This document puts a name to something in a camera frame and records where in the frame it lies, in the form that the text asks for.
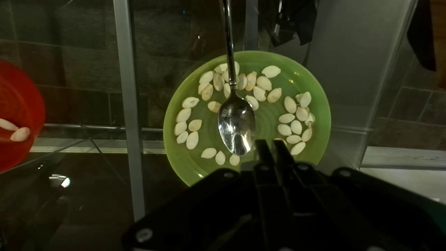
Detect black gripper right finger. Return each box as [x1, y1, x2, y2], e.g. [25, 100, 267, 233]
[273, 138, 446, 251]

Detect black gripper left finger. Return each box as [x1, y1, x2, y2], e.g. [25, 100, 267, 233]
[122, 138, 281, 251]

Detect silver metal spoon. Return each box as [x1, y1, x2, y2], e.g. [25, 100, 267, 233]
[216, 0, 257, 158]

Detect green round plate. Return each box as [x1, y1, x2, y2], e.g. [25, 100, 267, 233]
[161, 49, 333, 187]

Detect white seeds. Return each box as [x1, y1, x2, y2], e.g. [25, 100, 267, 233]
[172, 60, 316, 167]

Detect red plastic bowl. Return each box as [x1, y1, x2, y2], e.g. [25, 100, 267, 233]
[0, 59, 47, 176]

